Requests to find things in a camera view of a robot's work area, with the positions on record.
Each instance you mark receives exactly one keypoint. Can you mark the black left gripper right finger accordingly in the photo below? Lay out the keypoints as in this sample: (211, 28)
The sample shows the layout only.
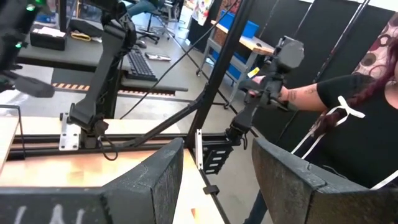
(295, 202)

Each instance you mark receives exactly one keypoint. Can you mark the orange black hazard strip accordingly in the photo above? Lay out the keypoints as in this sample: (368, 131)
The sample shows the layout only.
(71, 87)

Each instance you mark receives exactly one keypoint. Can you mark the black office chair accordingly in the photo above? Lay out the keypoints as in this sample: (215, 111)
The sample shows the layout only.
(152, 31)

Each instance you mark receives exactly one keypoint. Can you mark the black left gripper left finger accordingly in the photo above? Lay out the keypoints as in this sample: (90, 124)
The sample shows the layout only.
(124, 205)

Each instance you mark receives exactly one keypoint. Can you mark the person's hand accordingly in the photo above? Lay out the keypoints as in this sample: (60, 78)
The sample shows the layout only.
(256, 80)

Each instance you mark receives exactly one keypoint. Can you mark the yellow tag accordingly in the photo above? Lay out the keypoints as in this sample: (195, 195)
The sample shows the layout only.
(253, 72)

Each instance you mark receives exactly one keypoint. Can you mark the black computer mouse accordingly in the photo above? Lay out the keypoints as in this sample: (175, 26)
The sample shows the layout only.
(140, 44)

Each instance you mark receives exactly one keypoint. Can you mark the blue storage bin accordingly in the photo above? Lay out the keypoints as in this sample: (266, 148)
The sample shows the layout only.
(248, 29)

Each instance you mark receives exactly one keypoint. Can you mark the wooden top grey workbench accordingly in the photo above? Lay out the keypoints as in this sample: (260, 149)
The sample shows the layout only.
(258, 46)

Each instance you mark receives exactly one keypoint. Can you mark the black smartphone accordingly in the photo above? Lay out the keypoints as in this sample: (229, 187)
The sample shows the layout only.
(157, 56)

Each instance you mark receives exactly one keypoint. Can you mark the black box with label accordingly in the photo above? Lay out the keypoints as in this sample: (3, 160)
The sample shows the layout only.
(46, 42)

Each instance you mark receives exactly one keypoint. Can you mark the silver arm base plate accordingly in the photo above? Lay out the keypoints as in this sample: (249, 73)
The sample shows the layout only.
(69, 137)

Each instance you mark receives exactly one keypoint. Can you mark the silver strip bracket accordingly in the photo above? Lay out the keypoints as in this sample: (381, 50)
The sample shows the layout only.
(199, 149)

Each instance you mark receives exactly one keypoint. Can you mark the person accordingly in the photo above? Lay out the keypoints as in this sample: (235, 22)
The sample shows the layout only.
(357, 140)
(140, 7)

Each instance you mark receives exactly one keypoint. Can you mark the black aluminium table frame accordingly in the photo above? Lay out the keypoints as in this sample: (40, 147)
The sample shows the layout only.
(217, 71)

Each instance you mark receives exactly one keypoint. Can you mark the colourful poster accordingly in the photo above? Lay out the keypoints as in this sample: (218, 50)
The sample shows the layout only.
(202, 11)

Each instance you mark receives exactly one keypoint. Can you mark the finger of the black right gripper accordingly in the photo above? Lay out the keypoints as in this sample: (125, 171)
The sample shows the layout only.
(34, 90)

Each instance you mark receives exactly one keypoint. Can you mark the person's forearm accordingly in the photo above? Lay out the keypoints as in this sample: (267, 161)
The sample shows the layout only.
(304, 98)

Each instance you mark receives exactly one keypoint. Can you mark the black slotted mounting plate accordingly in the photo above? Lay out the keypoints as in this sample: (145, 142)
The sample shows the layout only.
(217, 155)

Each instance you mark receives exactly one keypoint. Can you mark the yellow band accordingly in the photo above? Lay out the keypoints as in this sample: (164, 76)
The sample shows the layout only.
(81, 36)

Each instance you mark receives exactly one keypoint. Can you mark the black keyboard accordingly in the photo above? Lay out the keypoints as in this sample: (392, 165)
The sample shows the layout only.
(140, 65)

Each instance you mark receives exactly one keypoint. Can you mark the wooden shelf with black legs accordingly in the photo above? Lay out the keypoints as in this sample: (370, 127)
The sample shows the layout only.
(6, 137)

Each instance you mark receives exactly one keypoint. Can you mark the black folding partition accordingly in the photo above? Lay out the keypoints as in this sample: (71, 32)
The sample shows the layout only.
(326, 31)

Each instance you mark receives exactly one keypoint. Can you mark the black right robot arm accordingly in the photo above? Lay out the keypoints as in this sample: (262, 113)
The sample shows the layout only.
(102, 77)

